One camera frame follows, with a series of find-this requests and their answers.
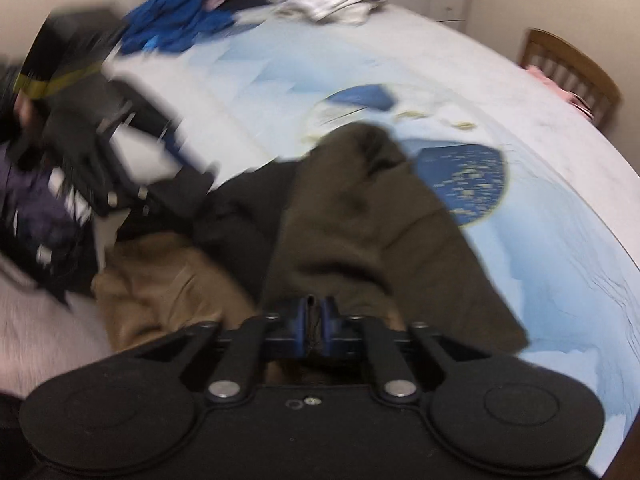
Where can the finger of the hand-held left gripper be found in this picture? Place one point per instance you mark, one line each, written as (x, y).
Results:
(125, 200)
(165, 130)

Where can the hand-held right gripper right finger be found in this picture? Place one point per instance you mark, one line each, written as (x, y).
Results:
(329, 322)

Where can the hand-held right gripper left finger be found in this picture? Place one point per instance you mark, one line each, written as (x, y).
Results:
(296, 325)

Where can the tan olive black knit sweater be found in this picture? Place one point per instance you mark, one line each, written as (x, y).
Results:
(360, 220)

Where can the person's left hand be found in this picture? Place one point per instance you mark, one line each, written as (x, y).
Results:
(27, 110)

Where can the blue garment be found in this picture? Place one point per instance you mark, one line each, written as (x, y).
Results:
(170, 15)

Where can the person's light grey clothing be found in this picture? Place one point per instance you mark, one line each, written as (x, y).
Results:
(35, 340)

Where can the white dresser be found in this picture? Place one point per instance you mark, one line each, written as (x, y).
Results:
(445, 7)

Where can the pink garment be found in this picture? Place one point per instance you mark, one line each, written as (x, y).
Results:
(575, 97)

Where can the wooden chair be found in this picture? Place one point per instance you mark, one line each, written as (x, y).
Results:
(555, 42)

